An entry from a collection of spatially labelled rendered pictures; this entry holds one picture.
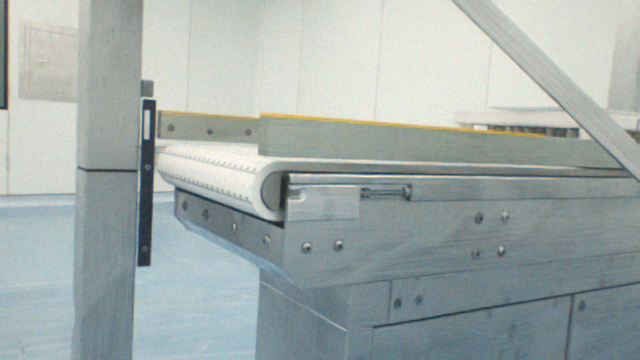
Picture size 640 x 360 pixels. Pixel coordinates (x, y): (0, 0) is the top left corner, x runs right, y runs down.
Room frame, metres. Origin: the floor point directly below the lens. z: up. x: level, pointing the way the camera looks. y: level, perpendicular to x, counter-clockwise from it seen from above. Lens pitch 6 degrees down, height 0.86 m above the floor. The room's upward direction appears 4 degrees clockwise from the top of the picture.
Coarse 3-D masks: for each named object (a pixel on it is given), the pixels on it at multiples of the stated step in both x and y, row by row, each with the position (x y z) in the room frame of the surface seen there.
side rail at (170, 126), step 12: (168, 120) 0.67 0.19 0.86; (180, 120) 0.68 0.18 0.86; (192, 120) 0.68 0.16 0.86; (204, 120) 0.69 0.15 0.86; (216, 120) 0.70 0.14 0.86; (228, 120) 0.71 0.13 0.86; (240, 120) 0.72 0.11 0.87; (252, 120) 0.73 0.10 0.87; (168, 132) 0.67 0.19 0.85; (180, 132) 0.68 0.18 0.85; (192, 132) 0.68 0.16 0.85; (204, 132) 0.69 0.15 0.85; (216, 132) 0.70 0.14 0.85; (228, 132) 0.71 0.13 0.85; (240, 132) 0.72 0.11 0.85; (252, 132) 0.73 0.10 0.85
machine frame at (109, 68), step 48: (96, 0) 0.64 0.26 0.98; (624, 0) 1.28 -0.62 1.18; (96, 48) 0.64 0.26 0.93; (624, 48) 1.27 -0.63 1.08; (96, 96) 0.64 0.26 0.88; (624, 96) 1.26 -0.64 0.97; (96, 144) 0.64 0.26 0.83; (96, 192) 0.64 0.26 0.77; (96, 240) 0.64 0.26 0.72; (96, 288) 0.64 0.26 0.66; (96, 336) 0.64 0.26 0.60
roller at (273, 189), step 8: (272, 176) 0.45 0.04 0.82; (280, 176) 0.46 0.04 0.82; (264, 184) 0.45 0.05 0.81; (272, 184) 0.45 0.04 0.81; (280, 184) 0.46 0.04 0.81; (264, 192) 0.45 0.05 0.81; (272, 192) 0.45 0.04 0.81; (280, 192) 0.46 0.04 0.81; (264, 200) 0.45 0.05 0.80; (272, 200) 0.45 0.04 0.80; (280, 200) 0.46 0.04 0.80; (272, 208) 0.45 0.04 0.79; (280, 208) 0.46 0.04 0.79
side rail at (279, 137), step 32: (288, 128) 0.45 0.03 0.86; (320, 128) 0.46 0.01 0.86; (352, 128) 0.48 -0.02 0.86; (384, 128) 0.50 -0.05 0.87; (416, 128) 0.52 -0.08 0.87; (384, 160) 0.50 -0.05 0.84; (416, 160) 0.52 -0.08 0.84; (448, 160) 0.54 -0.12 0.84; (480, 160) 0.57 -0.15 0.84; (512, 160) 0.60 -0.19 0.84; (544, 160) 0.63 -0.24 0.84; (576, 160) 0.66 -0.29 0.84; (608, 160) 0.69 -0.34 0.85
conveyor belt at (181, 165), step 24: (192, 144) 0.68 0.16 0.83; (168, 168) 0.63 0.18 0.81; (192, 168) 0.56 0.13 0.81; (216, 168) 0.52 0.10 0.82; (240, 168) 0.48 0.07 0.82; (264, 168) 0.46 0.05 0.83; (288, 168) 0.47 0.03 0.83; (312, 168) 0.48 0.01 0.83; (336, 168) 0.49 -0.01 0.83; (360, 168) 0.51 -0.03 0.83; (384, 168) 0.52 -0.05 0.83; (408, 168) 0.54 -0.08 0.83; (432, 168) 0.56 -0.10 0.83; (456, 168) 0.58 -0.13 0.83; (480, 168) 0.59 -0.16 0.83; (504, 168) 0.62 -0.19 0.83; (528, 168) 0.64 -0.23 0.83; (552, 168) 0.66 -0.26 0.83; (576, 168) 0.71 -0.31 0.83; (600, 168) 0.77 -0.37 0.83; (216, 192) 0.51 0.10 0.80; (240, 192) 0.47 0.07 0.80; (264, 216) 0.46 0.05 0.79
